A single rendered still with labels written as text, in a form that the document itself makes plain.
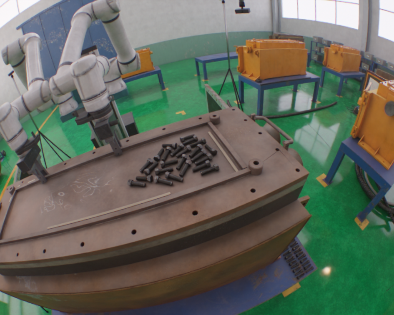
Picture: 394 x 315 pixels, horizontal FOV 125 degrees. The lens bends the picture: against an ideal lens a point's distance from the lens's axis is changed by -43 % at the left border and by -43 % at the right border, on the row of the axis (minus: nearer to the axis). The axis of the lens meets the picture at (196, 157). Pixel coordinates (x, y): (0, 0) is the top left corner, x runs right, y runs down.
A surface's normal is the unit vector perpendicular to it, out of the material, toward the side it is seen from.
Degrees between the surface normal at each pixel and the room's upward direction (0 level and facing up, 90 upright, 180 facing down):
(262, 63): 90
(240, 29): 90
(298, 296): 0
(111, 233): 0
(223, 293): 0
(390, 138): 90
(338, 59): 90
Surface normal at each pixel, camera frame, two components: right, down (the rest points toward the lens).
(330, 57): -0.93, 0.32
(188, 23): 0.33, 0.59
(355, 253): -0.13, -0.74
